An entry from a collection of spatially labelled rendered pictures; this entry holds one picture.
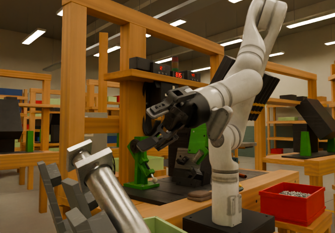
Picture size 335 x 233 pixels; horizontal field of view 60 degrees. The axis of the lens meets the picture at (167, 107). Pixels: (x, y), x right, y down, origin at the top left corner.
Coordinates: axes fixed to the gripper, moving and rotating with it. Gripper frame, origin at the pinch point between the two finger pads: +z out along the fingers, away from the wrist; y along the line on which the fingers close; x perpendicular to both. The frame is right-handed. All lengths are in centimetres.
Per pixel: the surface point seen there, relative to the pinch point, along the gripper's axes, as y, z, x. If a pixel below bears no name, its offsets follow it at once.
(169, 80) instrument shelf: -66, -89, -67
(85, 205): 0.7, 16.7, 7.2
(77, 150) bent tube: 1.9, 13.4, -1.0
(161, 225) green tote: -38.0, -9.8, 6.8
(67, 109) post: -66, -23, -71
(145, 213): -62, -20, -5
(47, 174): -11.3, 15.4, -7.6
